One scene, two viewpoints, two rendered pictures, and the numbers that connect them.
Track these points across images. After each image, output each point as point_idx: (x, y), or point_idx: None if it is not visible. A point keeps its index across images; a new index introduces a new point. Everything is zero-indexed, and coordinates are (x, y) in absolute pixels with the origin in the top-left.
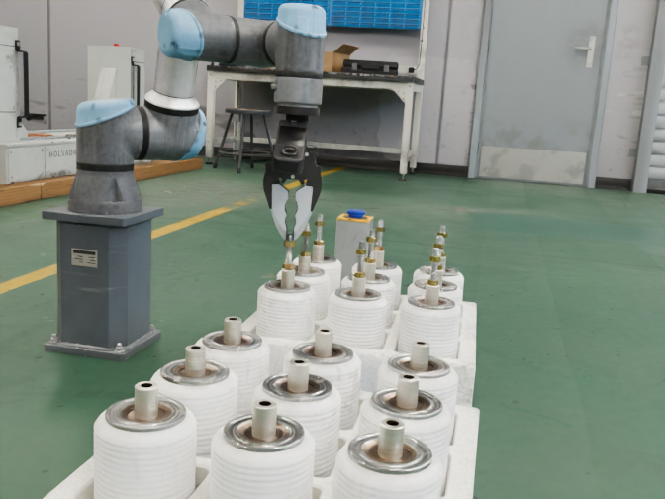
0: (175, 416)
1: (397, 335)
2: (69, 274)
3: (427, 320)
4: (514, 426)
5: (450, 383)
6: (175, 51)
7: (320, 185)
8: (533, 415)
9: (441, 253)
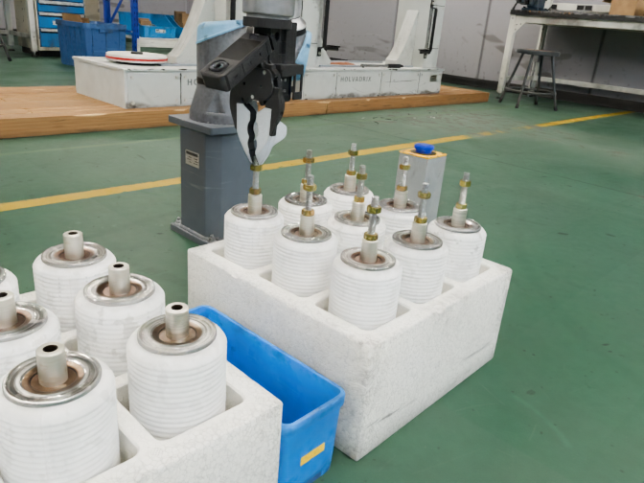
0: None
1: None
2: (184, 171)
3: (343, 278)
4: (494, 421)
5: (178, 367)
6: None
7: (277, 108)
8: (536, 416)
9: (460, 205)
